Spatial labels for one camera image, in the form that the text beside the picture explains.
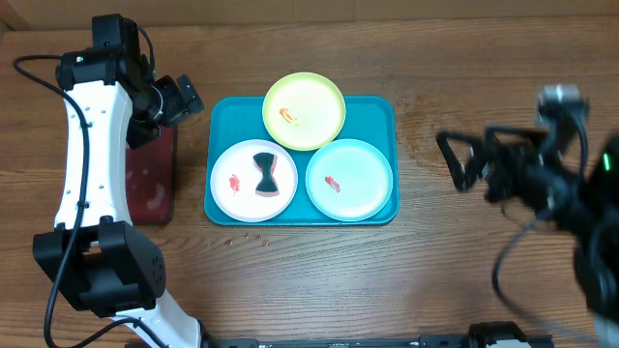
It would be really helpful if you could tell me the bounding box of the white plate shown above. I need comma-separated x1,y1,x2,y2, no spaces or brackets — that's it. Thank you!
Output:
209,139,298,223

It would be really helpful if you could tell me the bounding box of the green and orange sponge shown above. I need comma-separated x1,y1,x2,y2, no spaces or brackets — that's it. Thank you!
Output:
252,152,279,197

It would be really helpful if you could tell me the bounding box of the yellow-green plate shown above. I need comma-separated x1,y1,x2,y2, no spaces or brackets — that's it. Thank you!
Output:
262,72,346,151

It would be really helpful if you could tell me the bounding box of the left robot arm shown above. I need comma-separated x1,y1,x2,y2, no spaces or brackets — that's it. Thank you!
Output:
33,14,207,347

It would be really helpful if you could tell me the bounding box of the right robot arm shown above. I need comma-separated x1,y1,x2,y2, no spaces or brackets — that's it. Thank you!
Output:
436,127,618,347

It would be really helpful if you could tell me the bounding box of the teal plastic serving tray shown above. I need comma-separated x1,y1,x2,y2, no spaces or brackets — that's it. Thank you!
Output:
203,95,400,226

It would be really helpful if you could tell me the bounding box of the black red-lined water tray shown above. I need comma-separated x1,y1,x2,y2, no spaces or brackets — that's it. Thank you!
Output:
126,128,178,225

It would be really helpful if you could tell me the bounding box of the light blue plate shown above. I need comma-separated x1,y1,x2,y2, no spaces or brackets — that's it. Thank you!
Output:
305,139,394,222

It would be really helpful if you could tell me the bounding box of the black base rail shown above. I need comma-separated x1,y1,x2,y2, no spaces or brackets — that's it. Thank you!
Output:
201,322,555,348

